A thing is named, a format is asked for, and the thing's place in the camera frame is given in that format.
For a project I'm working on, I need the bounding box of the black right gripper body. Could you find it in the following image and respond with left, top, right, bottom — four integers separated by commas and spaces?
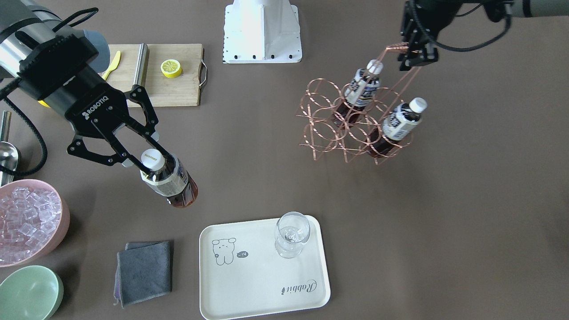
18, 36, 160, 167

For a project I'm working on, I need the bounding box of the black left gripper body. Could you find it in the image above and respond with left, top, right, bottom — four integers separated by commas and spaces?
401, 0, 512, 56

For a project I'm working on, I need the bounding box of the tea bottle white cap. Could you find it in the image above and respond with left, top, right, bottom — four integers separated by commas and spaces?
140, 150, 199, 208

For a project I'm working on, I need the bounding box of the copper wire bottle basket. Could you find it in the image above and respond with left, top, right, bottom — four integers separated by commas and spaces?
296, 67, 421, 164

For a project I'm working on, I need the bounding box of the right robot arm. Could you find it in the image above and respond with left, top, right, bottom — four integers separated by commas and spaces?
1, 0, 173, 174

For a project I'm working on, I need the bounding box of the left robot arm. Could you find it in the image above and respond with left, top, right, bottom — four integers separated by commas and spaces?
397, 0, 569, 72

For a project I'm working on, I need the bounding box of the yellow lemon lower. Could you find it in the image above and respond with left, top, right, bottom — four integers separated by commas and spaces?
38, 100, 50, 108

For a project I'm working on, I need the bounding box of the steel cylinder muddler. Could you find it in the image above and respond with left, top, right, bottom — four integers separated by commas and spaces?
132, 43, 149, 86

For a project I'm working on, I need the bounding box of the yellow plastic knife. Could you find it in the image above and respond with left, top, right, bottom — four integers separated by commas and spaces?
100, 51, 121, 81

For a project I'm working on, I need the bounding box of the wooden cutting board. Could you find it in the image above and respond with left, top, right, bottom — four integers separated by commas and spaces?
106, 43, 206, 108

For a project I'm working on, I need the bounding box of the half lemon slice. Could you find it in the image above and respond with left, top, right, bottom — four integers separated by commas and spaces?
160, 59, 182, 79

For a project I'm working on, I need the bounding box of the steel ice scoop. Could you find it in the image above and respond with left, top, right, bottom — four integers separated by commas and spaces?
0, 111, 20, 172

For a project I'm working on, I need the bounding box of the pink bowl with ice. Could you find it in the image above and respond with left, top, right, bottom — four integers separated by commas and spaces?
0, 180, 70, 268

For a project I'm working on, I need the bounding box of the grey folded cloth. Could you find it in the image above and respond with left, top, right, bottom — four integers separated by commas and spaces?
113, 241, 173, 308

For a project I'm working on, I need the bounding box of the green bowl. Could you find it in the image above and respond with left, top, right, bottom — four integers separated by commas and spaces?
0, 265, 64, 320

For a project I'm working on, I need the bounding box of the cream rabbit tray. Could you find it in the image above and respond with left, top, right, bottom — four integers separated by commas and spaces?
199, 216, 331, 320

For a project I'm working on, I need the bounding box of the clear wine glass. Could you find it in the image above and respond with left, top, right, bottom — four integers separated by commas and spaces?
275, 212, 311, 259

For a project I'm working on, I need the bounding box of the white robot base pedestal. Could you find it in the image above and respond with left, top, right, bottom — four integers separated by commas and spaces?
222, 0, 303, 64

